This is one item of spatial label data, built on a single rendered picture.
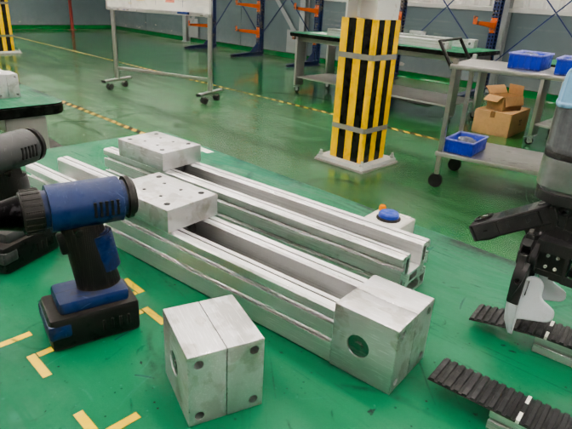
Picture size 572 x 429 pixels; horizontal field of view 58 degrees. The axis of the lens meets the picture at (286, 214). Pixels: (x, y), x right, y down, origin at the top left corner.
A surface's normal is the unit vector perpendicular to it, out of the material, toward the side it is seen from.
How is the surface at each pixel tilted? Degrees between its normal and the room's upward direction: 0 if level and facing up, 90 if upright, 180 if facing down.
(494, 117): 89
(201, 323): 0
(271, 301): 90
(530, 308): 78
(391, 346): 90
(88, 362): 0
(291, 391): 0
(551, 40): 90
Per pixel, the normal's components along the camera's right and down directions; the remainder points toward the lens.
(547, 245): -0.63, 0.25
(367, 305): 0.05, -0.92
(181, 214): 0.78, 0.29
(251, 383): 0.45, 0.37
